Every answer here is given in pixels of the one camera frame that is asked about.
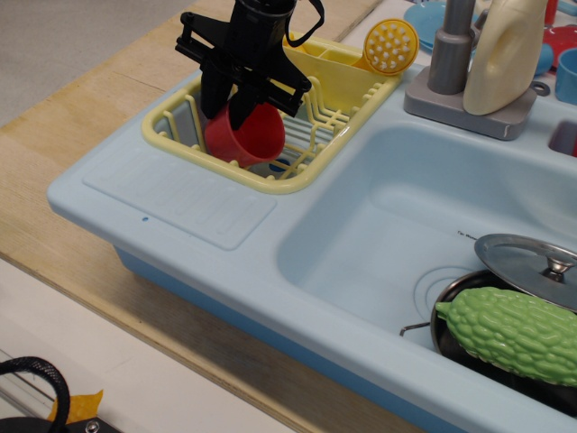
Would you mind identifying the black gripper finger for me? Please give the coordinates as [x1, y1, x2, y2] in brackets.
[201, 68, 233, 119]
[229, 86, 262, 130]

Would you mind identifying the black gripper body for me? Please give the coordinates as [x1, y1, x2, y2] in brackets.
[176, 1, 312, 114]

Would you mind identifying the red plastic cup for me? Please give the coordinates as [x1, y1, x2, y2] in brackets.
[204, 104, 285, 167]

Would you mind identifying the blue cup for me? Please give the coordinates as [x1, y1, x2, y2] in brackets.
[554, 49, 577, 105]

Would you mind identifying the yellow dish rack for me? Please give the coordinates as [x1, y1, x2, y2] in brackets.
[141, 38, 402, 194]

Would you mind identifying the yellow round scrub brush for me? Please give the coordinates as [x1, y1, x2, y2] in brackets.
[353, 19, 420, 76]

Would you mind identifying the light blue plate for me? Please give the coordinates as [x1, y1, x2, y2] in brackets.
[403, 1, 481, 51]

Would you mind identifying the wooden board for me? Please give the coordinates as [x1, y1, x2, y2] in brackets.
[1, 1, 414, 432]

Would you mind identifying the light blue toy sink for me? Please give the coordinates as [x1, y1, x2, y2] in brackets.
[47, 62, 577, 433]

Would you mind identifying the grey toy faucet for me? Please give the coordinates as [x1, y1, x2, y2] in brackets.
[404, 1, 536, 141]

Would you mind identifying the cream detergent bottle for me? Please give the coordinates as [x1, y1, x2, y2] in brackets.
[463, 0, 547, 115]

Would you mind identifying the red plate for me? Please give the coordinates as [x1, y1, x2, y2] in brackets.
[543, 25, 576, 69]

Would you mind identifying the yellow tape piece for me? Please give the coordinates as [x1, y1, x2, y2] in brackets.
[66, 390, 104, 424]

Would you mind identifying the steel pot lid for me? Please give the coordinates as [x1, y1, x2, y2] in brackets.
[474, 234, 576, 311]

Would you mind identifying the green bitter gourd toy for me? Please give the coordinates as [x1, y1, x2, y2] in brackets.
[435, 287, 576, 387]

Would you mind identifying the black base with screw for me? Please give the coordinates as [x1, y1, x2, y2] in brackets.
[1, 417, 119, 433]

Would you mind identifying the steel pot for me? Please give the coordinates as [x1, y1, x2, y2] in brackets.
[400, 271, 576, 418]

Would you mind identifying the black braided cable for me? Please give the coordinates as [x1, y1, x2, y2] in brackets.
[0, 355, 72, 433]

